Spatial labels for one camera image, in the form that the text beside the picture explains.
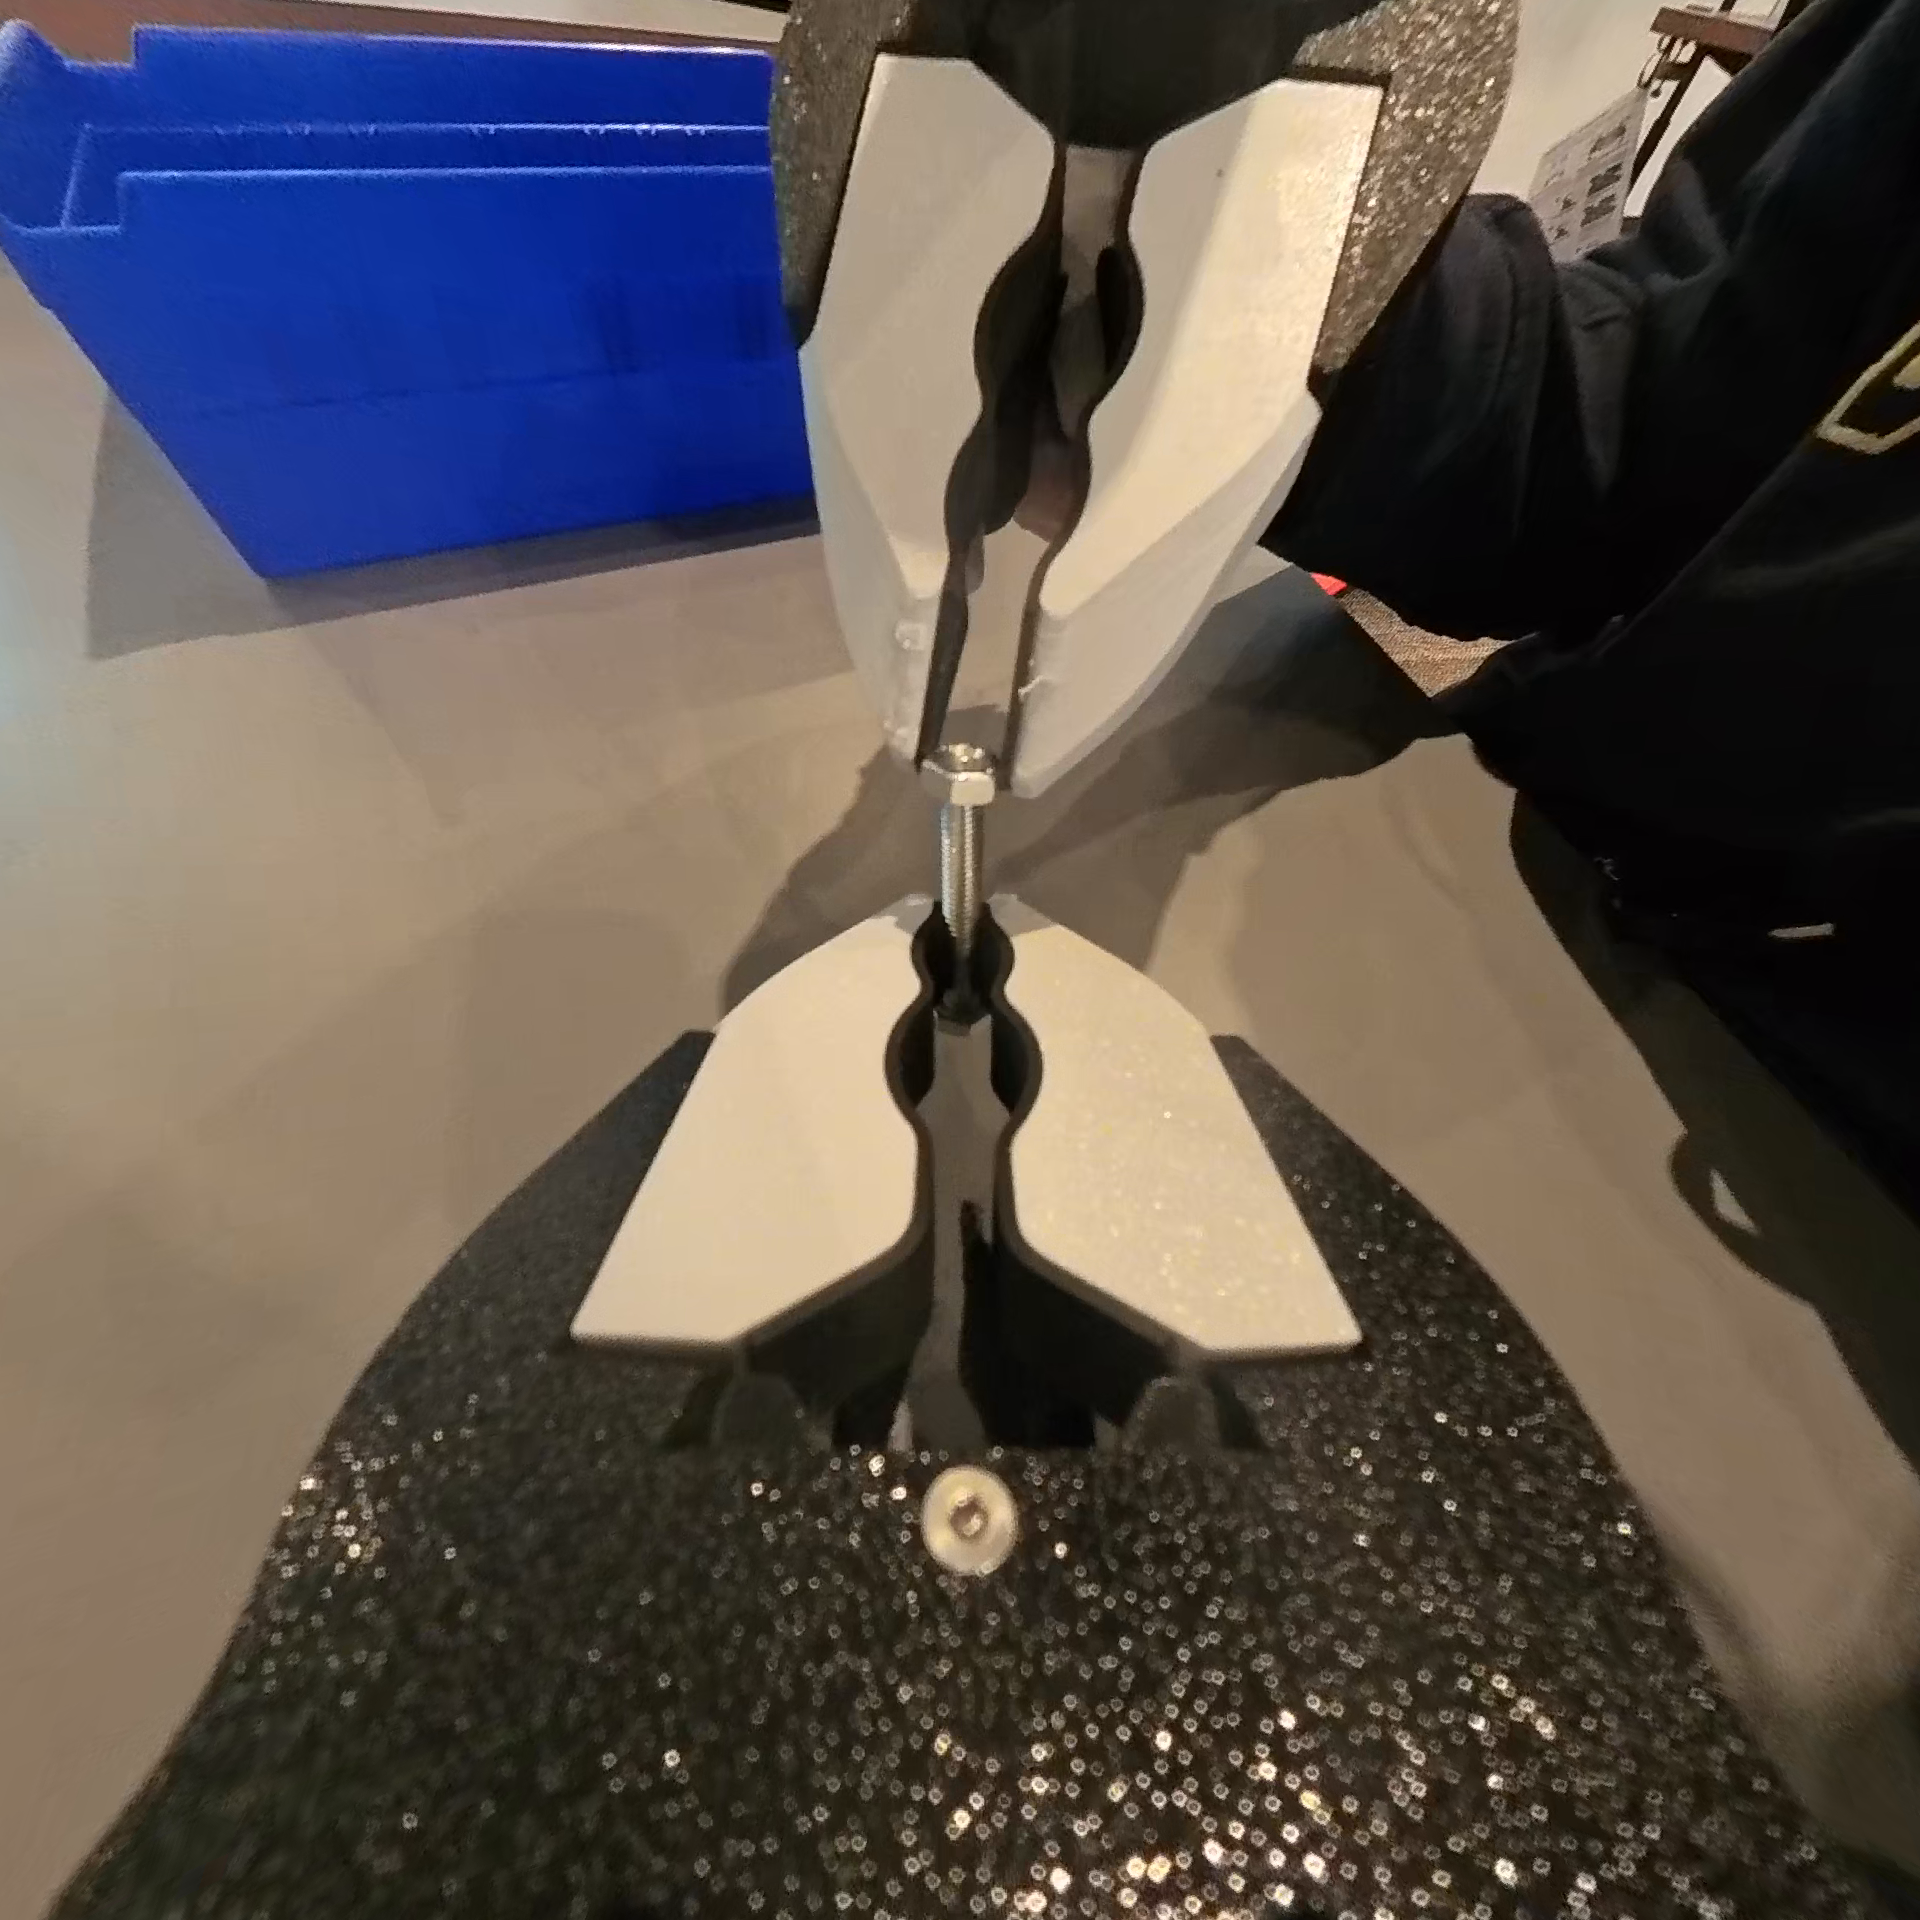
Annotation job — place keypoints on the person's right hand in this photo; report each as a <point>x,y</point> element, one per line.
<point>1054,487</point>

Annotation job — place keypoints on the printed sign on black easel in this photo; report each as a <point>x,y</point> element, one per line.
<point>1590,182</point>

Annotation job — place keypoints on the silver bolt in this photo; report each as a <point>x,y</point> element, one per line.
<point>963,869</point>

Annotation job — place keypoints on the blue plastic bin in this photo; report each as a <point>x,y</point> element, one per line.
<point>450,377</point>

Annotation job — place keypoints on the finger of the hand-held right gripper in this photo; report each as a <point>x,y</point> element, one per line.
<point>1231,377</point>
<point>900,301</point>

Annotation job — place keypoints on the person's torso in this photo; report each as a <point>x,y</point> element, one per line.
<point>1769,841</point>

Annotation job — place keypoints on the silver hex nut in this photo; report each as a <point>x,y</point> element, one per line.
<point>961,778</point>

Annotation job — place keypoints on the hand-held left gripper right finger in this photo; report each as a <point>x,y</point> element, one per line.
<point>1171,1186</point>

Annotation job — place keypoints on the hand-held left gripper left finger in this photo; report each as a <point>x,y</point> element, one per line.
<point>763,1186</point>

